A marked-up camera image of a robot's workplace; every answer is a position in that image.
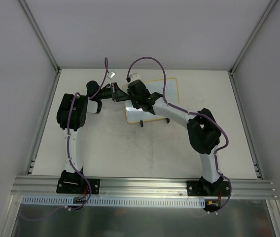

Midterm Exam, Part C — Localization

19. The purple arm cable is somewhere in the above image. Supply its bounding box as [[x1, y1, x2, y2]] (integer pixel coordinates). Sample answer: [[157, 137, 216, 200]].
[[126, 56, 232, 217], [19, 56, 111, 221]]

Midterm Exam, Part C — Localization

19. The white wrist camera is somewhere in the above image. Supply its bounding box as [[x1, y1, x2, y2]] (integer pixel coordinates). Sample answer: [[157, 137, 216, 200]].
[[107, 71, 116, 79], [126, 73, 141, 83]]

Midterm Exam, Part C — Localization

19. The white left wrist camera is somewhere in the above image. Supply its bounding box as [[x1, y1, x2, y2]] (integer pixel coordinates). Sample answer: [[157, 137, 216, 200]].
[[107, 71, 116, 79]]

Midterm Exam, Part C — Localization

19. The yellow framed whiteboard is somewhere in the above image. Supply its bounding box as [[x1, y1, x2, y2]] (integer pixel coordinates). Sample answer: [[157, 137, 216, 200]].
[[125, 78, 179, 124]]

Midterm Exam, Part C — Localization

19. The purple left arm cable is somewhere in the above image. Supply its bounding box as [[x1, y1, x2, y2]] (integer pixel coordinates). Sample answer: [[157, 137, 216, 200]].
[[19, 56, 111, 221]]

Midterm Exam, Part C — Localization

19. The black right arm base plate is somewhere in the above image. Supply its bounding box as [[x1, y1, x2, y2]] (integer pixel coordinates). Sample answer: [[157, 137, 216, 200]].
[[186, 180, 231, 197]]

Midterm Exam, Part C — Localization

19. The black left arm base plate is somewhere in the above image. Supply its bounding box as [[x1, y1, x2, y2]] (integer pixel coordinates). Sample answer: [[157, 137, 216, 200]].
[[56, 176, 100, 195]]

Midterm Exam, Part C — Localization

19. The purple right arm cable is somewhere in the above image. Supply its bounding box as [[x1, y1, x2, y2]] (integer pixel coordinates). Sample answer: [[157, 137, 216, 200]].
[[126, 56, 232, 217]]

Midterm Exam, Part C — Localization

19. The white slotted cable duct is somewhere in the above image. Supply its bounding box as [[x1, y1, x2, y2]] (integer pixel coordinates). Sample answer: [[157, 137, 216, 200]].
[[21, 196, 206, 209]]

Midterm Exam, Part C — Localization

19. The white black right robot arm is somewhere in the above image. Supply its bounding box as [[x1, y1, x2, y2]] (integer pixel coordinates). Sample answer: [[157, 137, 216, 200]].
[[127, 78, 224, 196]]

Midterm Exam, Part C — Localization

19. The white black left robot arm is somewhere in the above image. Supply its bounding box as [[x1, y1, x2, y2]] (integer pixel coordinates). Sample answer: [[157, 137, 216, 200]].
[[56, 80, 129, 198]]

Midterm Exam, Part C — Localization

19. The black whiteboard stand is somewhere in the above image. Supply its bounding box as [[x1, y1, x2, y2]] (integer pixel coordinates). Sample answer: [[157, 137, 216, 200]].
[[140, 118, 170, 127]]

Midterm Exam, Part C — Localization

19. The aluminium mounting rail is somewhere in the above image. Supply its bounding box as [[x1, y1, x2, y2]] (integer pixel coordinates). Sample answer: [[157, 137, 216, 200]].
[[10, 175, 278, 199]]

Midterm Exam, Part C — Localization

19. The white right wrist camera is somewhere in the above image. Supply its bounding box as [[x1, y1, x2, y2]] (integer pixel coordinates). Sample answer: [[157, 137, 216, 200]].
[[126, 73, 141, 83]]

